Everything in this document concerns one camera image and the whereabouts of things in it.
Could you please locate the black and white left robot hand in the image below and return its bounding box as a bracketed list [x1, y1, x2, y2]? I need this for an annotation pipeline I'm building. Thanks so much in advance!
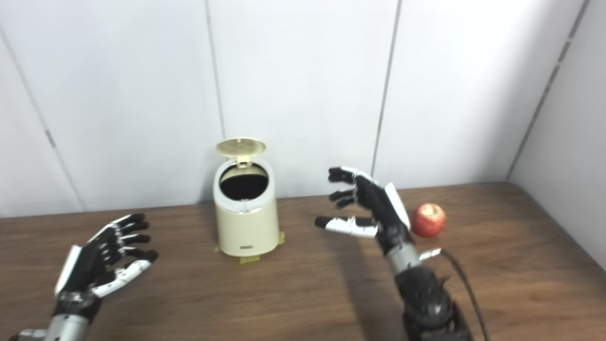
[53, 213, 159, 323]

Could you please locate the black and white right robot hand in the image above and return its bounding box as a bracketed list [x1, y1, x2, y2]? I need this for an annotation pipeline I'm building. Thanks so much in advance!
[315, 166, 413, 256]

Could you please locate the red apple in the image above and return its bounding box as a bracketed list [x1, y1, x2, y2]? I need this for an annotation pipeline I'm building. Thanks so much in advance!
[411, 203, 446, 238]

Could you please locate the cream-colored bin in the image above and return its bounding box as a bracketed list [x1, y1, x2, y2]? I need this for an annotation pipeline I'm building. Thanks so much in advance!
[213, 159, 280, 258]

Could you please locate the round cream bin lid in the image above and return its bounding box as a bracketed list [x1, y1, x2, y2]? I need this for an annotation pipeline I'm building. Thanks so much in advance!
[216, 138, 267, 169]

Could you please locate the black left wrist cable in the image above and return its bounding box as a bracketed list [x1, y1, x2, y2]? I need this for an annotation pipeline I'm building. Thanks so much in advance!
[9, 329, 47, 341]

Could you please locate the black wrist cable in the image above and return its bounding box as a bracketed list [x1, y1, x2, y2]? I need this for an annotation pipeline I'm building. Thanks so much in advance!
[419, 248, 490, 341]
[9, 329, 47, 341]

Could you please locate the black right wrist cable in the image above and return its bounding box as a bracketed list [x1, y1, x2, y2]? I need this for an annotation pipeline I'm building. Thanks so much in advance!
[419, 248, 490, 341]

